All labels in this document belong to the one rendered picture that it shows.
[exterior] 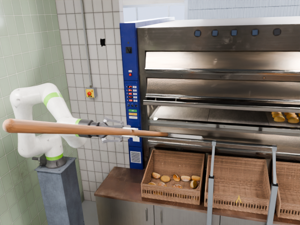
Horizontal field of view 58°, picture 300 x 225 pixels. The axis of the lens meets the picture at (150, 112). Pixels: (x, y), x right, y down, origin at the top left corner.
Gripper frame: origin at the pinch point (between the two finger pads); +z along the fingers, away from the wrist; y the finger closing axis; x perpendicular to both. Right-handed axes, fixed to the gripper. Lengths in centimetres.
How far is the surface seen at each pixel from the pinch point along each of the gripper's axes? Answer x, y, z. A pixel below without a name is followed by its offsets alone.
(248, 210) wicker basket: -128, 58, 71
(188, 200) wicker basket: -128, 58, 19
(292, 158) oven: -160, 12, 111
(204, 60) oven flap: -122, -70, 24
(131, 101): -138, -31, -47
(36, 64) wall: -84, -54, -123
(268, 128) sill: -148, -14, 86
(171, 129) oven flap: -156, -5, -6
